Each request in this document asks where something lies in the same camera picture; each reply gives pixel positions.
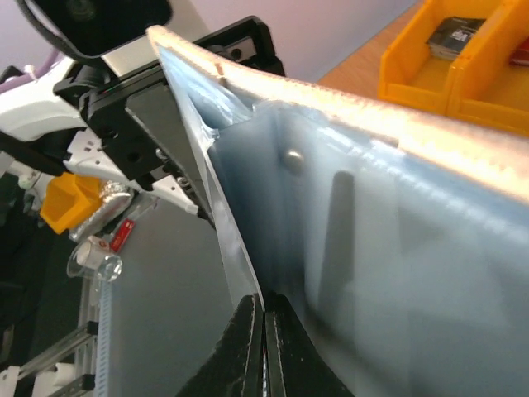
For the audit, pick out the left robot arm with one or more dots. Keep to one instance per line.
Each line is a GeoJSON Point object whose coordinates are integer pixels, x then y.
{"type": "Point", "coordinates": [81, 124]}

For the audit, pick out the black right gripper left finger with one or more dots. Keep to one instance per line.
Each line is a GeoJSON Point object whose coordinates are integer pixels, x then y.
{"type": "Point", "coordinates": [235, 367]}

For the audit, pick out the yellow bin with red cards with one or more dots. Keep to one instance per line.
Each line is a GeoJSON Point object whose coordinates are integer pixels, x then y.
{"type": "Point", "coordinates": [488, 90]}

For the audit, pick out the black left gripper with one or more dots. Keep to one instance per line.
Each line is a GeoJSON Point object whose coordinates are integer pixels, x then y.
{"type": "Point", "coordinates": [139, 122]}

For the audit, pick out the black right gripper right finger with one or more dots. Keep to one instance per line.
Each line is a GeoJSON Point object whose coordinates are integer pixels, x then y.
{"type": "Point", "coordinates": [294, 367]}

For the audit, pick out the beige card holder wallet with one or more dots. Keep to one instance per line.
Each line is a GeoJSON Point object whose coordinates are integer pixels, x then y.
{"type": "Point", "coordinates": [399, 238]}

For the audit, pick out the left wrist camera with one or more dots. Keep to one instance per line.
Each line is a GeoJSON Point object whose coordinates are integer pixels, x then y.
{"type": "Point", "coordinates": [111, 33]}

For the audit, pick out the grey slotted cable duct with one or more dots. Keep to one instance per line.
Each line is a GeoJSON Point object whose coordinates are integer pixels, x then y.
{"type": "Point", "coordinates": [103, 358]}

